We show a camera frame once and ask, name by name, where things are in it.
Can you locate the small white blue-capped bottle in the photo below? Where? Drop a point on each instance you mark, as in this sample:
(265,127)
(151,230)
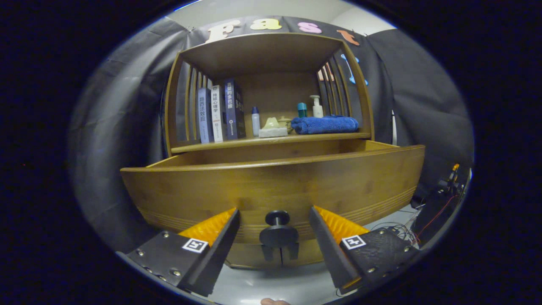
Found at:
(255,123)

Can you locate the wooden drawer with black knob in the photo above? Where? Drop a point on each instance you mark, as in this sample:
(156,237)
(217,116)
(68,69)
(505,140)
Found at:
(254,186)

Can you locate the wooden cabinet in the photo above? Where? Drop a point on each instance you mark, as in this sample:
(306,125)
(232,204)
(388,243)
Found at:
(262,53)

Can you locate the folded blue towel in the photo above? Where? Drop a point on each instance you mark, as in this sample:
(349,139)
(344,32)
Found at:
(326,125)

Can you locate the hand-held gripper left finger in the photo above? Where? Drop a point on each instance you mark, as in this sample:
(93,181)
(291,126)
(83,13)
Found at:
(220,248)

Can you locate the wooden cabinet door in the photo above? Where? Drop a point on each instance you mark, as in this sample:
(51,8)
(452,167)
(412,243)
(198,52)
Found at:
(247,259)
(309,256)

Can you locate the white pump bottle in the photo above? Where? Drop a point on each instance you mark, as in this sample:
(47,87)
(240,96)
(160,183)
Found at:
(317,110)

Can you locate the black backdrop cloth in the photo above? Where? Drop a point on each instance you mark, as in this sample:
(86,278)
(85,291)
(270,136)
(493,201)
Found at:
(127,127)

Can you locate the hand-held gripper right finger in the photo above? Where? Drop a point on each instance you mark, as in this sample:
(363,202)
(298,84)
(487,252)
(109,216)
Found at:
(328,248)

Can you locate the black and orange device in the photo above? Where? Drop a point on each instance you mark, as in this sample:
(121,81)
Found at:
(438,207)

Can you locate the light blue book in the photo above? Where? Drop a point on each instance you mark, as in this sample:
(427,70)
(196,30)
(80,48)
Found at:
(204,116)

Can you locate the dark blue book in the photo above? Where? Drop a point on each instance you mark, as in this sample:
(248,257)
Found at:
(233,110)

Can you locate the cream lidded ceramic cup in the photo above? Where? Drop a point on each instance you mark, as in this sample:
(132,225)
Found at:
(287,123)

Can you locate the wooden countertop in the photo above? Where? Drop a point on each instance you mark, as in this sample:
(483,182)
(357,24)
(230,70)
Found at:
(237,142)

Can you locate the teal bottle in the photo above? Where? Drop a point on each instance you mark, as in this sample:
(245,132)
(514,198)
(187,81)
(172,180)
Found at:
(302,111)

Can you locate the white book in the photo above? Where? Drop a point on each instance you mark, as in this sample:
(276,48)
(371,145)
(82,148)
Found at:
(217,114)

